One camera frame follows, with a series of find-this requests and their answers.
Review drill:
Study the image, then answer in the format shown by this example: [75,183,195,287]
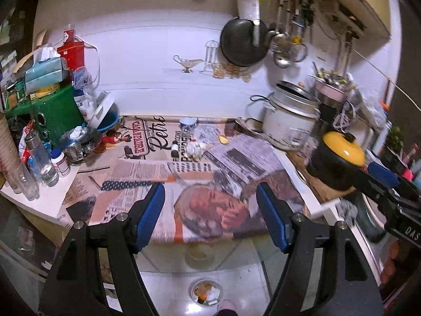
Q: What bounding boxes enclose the thin string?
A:
[353,48,421,111]

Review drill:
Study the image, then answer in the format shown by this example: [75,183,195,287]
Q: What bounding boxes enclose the yellow flat box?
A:
[29,84,62,101]

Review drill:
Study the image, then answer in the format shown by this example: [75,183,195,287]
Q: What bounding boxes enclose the black pot yellow lid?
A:
[307,131,367,191]

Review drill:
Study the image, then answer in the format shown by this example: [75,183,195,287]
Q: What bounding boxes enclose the newspaper print tablecloth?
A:
[61,115,310,244]

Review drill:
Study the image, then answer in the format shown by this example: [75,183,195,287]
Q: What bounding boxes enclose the black wok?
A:
[220,16,268,67]

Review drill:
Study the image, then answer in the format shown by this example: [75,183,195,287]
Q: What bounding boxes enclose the glass gravy boat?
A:
[174,55,204,73]

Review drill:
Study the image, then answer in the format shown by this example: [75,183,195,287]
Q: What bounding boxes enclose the black kitchen scissors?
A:
[298,0,315,27]

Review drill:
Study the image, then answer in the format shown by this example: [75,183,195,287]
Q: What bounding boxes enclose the grey dish cloth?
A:
[334,201,359,225]

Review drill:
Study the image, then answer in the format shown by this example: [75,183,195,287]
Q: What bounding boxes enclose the steel skimmer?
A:
[269,0,290,52]

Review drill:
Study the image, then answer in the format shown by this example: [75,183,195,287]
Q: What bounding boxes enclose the black appliance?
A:
[319,94,346,129]

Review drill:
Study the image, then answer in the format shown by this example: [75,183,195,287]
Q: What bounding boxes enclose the white bowl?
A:
[191,278,225,308]

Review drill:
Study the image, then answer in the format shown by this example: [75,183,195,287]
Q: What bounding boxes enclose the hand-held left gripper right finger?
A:
[256,182,385,316]

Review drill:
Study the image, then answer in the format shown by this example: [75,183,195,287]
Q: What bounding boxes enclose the red tin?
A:
[57,24,85,70]

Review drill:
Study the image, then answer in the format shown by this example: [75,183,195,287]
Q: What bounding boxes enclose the white rice cooker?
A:
[261,81,321,151]

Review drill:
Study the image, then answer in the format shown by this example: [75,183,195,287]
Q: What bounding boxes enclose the clear plastic bag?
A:
[349,86,385,129]

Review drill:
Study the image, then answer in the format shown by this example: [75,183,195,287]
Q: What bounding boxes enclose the blue print plastic bag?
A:
[72,67,98,123]

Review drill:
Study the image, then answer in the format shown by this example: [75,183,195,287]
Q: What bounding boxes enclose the blue basin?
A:
[88,112,119,133]

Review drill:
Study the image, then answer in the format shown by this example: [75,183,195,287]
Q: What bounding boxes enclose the teal tissue pack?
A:
[24,46,68,95]

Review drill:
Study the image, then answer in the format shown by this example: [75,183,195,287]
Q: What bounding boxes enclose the mesh strainer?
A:
[289,15,308,63]

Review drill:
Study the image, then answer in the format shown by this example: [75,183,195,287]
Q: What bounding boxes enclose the steel cleaver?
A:
[237,0,262,48]

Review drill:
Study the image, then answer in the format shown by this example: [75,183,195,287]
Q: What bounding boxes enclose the wooden cutting board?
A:
[288,153,356,202]

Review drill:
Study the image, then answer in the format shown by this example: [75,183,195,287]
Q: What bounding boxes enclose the lower cabinets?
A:
[0,194,382,290]

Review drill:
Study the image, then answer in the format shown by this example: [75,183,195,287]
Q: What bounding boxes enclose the stack of brown cups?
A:
[0,115,21,172]

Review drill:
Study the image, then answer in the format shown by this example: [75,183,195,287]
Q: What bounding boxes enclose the dark brown shelf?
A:
[0,0,40,57]

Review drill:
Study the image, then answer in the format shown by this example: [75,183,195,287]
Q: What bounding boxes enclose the white water heater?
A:
[317,0,368,34]

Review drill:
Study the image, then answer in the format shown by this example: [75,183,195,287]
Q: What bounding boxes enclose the green plastic box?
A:
[5,84,84,147]

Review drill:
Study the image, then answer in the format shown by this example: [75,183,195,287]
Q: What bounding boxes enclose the pink utensil pot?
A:
[314,76,349,96]

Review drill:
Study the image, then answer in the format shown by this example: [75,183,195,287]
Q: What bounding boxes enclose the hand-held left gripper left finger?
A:
[39,182,166,316]

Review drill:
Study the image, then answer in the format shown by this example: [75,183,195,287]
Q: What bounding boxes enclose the steel ladle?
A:
[274,5,293,68]

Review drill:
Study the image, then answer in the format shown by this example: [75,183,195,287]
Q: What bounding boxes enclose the small white jar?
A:
[50,148,72,177]

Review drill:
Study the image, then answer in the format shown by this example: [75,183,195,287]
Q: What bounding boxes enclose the white rectangular tray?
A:
[87,92,116,129]

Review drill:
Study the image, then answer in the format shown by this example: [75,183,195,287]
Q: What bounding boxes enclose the crumpled white tissue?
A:
[184,140,206,160]

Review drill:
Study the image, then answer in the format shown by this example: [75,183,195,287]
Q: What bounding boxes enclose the steel perforated cup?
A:
[62,128,89,166]

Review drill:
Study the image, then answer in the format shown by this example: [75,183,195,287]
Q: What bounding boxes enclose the pink slipper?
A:
[217,299,237,316]

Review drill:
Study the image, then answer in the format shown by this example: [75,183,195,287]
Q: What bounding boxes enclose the blue white ceramic cup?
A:
[179,117,199,136]

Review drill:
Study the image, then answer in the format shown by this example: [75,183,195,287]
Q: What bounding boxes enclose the clear bottle steel cap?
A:
[24,131,60,187]

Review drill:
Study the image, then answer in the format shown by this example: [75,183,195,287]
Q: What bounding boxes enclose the potted green plant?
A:
[386,126,405,159]

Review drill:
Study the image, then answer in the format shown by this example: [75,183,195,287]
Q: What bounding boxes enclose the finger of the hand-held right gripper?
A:
[368,162,421,200]
[354,168,400,210]

